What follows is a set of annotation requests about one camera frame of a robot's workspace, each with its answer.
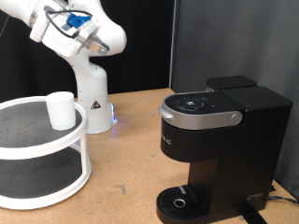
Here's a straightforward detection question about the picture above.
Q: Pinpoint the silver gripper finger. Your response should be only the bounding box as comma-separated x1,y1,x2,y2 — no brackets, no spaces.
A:
83,41,108,58
89,33,110,53

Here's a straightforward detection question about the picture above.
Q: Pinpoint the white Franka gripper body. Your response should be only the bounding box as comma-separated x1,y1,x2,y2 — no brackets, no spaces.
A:
38,5,92,60

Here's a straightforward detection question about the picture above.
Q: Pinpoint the Keurig lid with silver handle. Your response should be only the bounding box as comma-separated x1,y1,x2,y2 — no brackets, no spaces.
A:
157,90,246,132

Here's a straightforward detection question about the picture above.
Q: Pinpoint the black Keurig coffee machine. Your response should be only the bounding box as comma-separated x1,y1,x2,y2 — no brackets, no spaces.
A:
155,84,293,224

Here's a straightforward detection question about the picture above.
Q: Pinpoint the black backdrop curtain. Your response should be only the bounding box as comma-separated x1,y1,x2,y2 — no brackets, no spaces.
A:
0,0,176,104

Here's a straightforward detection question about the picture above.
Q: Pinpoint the white mug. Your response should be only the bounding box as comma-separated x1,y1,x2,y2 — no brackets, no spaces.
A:
43,91,78,132

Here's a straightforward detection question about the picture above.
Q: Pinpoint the white two-tier turntable shelf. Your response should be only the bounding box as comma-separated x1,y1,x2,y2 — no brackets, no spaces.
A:
0,95,93,211

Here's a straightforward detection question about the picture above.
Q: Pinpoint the grey partition panel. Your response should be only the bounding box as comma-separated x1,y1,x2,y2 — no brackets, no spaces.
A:
169,0,299,200

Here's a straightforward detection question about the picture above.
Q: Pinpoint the black drip tray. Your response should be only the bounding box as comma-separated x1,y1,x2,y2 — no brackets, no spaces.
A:
155,185,216,224

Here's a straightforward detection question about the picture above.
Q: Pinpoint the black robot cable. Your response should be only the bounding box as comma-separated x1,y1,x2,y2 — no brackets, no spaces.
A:
45,9,94,40

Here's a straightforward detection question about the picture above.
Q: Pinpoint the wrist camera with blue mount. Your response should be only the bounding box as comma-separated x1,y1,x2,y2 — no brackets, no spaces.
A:
60,12,102,45

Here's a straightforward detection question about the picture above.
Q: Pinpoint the black tape strap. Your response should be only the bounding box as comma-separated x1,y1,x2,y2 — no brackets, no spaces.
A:
237,203,269,224

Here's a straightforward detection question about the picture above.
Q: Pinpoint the grey braided power cable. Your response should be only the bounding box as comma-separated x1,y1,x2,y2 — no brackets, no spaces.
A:
268,186,299,205

